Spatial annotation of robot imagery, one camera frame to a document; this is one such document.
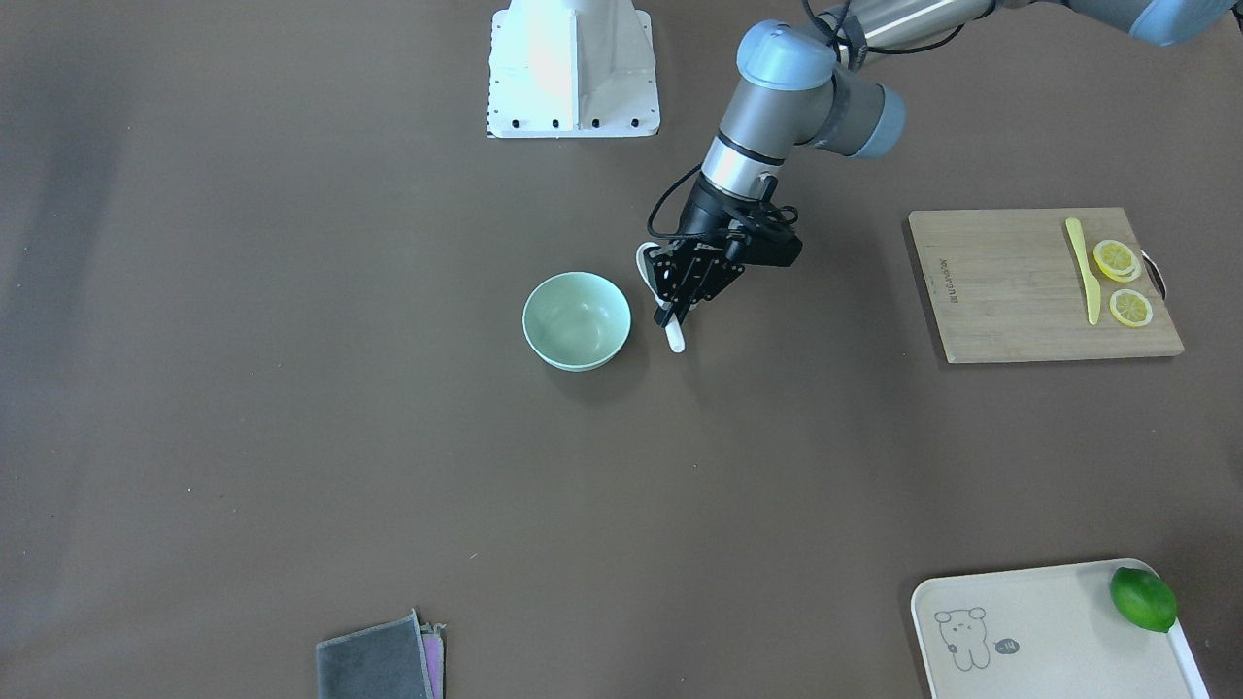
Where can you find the white plastic spoon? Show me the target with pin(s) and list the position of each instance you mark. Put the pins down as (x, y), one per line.
(675, 337)

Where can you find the green lime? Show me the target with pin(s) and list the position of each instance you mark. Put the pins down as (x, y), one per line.
(1143, 599)

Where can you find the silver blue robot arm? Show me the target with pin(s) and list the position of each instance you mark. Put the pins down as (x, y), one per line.
(799, 87)

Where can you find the bamboo cutting board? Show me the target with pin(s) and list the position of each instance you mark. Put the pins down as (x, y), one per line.
(1005, 287)

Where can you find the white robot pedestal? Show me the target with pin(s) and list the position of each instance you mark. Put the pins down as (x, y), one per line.
(572, 70)

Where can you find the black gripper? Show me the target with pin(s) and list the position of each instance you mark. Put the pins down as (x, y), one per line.
(699, 218)

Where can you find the yellow plastic knife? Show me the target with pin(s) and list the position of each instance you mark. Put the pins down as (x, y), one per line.
(1090, 284)

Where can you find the lemon slice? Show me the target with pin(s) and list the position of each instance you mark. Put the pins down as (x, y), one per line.
(1131, 308)
(1117, 261)

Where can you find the cream rabbit tray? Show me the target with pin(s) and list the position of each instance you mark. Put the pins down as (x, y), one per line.
(1045, 632)

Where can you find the light green ceramic bowl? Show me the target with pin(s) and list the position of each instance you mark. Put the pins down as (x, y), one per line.
(577, 321)

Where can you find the grey folded cloth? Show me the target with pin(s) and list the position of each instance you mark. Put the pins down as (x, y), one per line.
(400, 659)

